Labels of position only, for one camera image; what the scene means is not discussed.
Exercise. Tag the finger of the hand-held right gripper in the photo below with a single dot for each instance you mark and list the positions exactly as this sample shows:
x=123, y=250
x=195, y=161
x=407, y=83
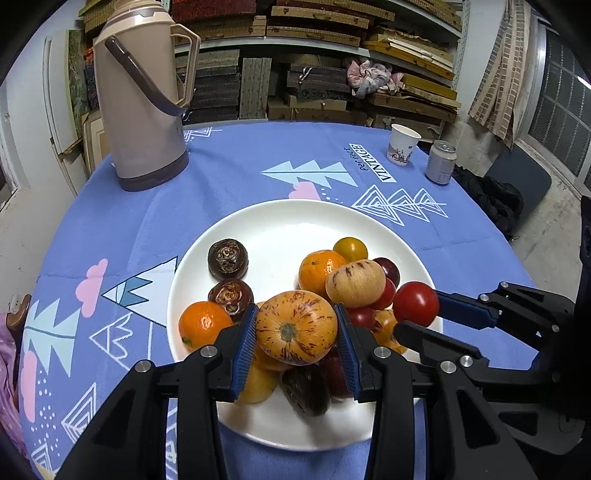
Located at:
x=429, y=344
x=461, y=308

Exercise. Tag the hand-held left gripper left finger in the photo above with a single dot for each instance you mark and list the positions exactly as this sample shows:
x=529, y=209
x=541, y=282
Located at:
x=244, y=350

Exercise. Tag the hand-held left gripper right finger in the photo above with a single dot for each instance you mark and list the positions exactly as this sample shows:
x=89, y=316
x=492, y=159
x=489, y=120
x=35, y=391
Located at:
x=346, y=355

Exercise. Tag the large round yellow pear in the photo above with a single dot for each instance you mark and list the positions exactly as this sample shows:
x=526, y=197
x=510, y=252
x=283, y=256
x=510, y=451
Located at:
x=256, y=385

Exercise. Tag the small red tomato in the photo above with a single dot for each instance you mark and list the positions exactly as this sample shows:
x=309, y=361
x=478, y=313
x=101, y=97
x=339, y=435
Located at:
x=361, y=317

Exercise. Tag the orange mandarin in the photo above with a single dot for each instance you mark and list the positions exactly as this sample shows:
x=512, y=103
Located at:
x=318, y=272
x=205, y=323

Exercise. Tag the dark brown water chestnut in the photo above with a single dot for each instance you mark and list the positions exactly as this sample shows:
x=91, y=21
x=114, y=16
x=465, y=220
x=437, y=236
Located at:
x=227, y=259
x=230, y=297

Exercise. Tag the orange striped pepino melon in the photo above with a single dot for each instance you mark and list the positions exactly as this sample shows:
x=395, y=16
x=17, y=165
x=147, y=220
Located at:
x=385, y=327
x=295, y=327

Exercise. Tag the pale striped pepino melon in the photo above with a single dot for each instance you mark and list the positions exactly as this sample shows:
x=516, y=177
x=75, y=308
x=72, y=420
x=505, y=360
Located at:
x=355, y=284

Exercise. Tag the yellow orange tomato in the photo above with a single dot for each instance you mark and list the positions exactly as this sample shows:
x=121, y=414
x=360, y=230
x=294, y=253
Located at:
x=350, y=249

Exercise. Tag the white oval plate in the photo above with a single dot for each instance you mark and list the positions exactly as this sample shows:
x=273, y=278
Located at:
x=277, y=230

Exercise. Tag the black clothing heap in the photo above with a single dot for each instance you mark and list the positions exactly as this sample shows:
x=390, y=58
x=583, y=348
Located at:
x=491, y=201

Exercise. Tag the dark seat cushion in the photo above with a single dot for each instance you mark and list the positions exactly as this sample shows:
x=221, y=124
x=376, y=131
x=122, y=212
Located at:
x=526, y=177

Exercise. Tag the silver drink can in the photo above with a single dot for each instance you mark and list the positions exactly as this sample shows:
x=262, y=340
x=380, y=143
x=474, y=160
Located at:
x=441, y=164

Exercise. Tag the white paper cup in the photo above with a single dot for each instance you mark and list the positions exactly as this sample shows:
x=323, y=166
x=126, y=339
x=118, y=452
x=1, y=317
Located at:
x=401, y=147

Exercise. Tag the blue patterned tablecloth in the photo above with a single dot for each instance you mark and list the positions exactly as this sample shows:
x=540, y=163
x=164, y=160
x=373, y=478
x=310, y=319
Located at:
x=231, y=175

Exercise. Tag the window with metal grille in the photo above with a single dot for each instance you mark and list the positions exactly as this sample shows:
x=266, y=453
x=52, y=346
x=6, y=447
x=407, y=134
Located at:
x=558, y=106

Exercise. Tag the wooden chair part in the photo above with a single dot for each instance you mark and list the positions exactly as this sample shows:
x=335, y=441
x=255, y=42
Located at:
x=18, y=313

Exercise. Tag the brick pattern sheet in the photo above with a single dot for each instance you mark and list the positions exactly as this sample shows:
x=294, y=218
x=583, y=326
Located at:
x=501, y=78

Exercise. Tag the pink crumpled cloth bundle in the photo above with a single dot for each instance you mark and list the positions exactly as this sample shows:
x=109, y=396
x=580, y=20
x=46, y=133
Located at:
x=374, y=78

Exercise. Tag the beige framed board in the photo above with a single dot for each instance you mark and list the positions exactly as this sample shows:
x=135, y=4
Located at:
x=97, y=143

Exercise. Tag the beige thermos jug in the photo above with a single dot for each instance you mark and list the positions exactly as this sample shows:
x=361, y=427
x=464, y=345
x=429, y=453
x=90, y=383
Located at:
x=138, y=106

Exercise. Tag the shelf with stacked boards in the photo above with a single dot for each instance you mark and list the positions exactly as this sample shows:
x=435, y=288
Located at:
x=314, y=69

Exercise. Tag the white door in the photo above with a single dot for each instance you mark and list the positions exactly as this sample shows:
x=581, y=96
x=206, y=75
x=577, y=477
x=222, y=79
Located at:
x=37, y=120

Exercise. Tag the dark patterned panel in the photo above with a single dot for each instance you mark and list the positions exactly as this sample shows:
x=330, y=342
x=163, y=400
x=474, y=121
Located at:
x=83, y=74

